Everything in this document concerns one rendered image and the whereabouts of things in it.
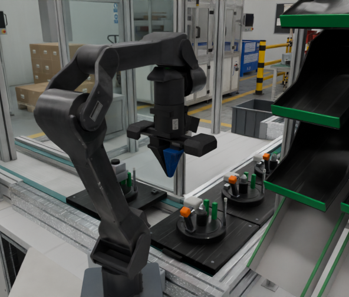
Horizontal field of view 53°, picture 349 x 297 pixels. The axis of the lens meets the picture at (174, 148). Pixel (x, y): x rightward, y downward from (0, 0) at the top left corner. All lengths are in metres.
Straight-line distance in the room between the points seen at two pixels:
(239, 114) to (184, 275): 2.22
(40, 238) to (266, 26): 11.44
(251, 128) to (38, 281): 2.23
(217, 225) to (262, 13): 11.50
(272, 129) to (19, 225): 1.43
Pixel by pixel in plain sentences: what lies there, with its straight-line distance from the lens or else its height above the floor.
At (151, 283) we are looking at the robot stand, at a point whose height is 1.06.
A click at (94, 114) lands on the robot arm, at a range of 0.44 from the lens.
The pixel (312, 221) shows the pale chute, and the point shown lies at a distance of 0.84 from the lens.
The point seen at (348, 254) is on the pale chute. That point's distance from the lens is 0.83.
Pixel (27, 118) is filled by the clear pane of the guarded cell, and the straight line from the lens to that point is 2.09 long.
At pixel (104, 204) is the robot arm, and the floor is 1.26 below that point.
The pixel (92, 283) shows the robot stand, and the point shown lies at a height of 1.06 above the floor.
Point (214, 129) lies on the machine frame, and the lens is 2.18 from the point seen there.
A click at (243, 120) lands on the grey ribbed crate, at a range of 2.95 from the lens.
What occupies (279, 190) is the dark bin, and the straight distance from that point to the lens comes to 0.73.
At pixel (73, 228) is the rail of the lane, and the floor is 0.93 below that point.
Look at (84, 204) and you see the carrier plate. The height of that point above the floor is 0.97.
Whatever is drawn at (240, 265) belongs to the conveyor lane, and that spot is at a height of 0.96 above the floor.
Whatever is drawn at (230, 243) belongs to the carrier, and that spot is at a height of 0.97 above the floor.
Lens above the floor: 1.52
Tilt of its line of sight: 20 degrees down
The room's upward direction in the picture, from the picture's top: straight up
